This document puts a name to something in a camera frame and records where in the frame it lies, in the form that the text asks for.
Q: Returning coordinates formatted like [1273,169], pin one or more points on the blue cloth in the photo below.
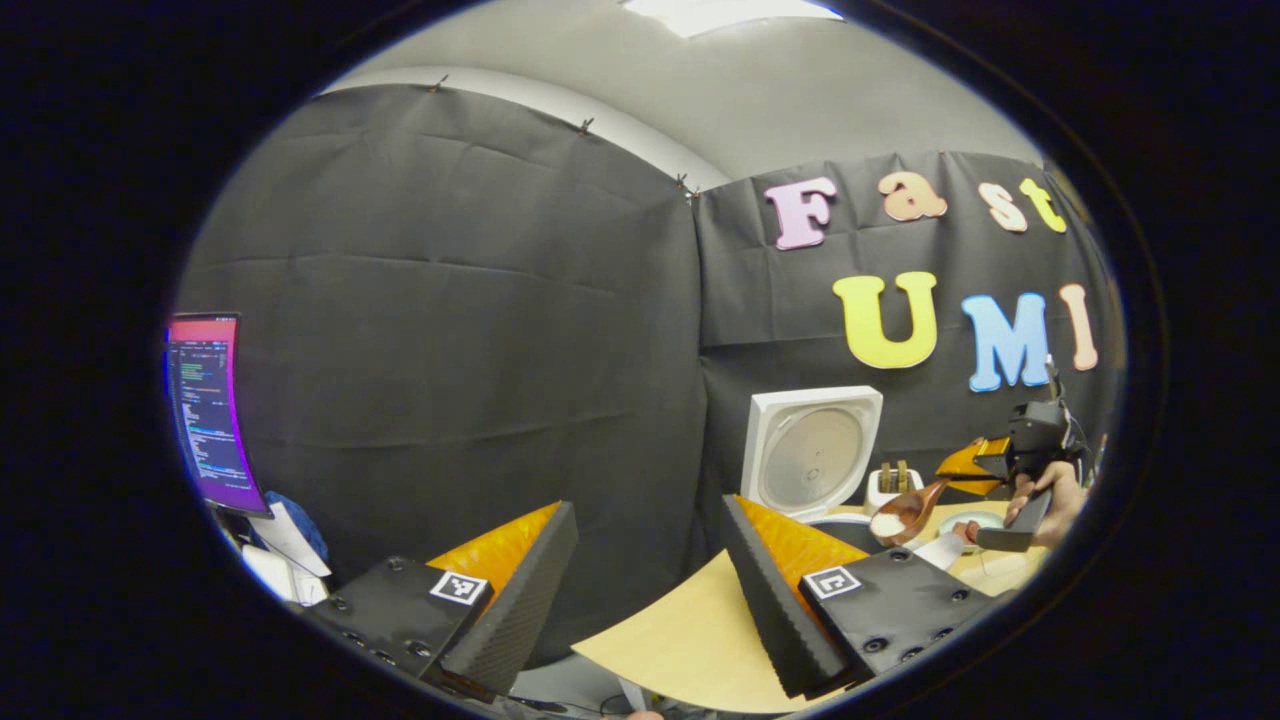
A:
[312,530]

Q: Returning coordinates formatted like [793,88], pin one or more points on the white paper sheet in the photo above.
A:
[290,535]

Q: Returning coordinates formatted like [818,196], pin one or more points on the black backdrop cloth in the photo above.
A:
[450,300]

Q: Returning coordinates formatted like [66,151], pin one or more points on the white rice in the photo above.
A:
[887,525]

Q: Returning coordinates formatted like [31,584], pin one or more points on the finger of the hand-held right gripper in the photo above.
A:
[965,468]
[993,447]

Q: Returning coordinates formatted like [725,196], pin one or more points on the brown wooden spoon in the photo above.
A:
[925,500]

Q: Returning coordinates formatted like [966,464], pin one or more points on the brown bread slice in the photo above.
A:
[904,476]
[885,477]

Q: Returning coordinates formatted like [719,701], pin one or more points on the computer monitor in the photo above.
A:
[210,410]

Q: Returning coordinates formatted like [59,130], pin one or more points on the white rice cooker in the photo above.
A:
[810,455]

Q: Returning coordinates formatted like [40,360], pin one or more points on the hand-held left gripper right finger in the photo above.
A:
[775,610]

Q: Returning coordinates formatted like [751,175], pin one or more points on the pale green plate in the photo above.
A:
[975,520]

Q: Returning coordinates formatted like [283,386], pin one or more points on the white box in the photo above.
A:
[265,575]

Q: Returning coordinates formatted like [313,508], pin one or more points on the white toaster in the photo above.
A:
[890,500]

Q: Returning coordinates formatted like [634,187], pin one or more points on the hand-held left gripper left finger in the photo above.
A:
[520,610]

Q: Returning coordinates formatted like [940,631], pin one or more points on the large ceiling light panel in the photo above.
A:
[730,12]

